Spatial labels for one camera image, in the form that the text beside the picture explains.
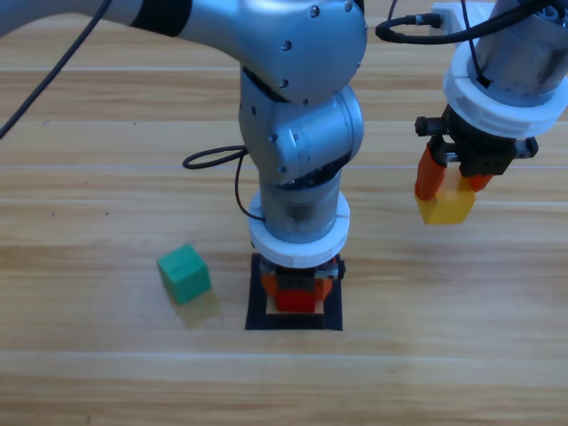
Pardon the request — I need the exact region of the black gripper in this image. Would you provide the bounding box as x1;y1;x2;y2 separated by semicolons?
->
414;104;540;201
259;255;348;312

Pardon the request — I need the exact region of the red wooden block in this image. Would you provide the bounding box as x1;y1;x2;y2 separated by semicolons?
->
275;287;317;313

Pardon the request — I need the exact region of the yellow wooden block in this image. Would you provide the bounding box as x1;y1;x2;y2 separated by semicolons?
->
414;167;476;225

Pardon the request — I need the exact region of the green wooden block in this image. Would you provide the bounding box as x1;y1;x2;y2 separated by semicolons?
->
155;242;212;306

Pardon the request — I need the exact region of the black tape square outline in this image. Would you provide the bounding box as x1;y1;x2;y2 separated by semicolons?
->
244;252;344;333

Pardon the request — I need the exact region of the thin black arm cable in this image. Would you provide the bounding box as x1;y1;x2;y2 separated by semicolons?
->
460;0;490;88
182;145;268;223

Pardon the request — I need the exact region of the thick black camera cable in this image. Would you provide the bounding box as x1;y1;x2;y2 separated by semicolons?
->
375;0;547;44

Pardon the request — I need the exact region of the thick black hanging cable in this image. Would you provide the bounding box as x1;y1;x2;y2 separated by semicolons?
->
0;0;113;138

